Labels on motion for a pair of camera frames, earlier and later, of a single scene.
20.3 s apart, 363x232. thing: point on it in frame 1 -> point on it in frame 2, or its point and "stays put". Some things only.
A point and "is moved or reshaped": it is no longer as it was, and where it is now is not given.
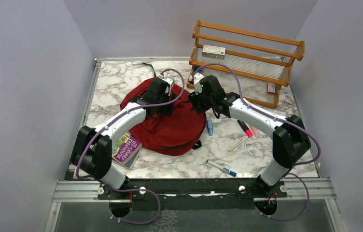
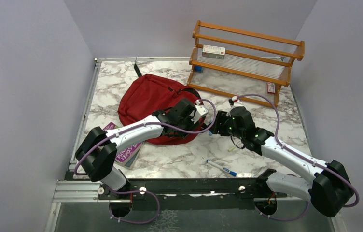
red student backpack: [179, 133] is moved or reshaped
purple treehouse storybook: [124, 148] stays put
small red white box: [271, 87] stays put
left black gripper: [167, 110] -> [191, 125]
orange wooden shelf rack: [255, 66] stays put
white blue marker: [223, 169] stays put
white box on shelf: [214, 51] stays put
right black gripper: [193, 99] -> [222, 116]
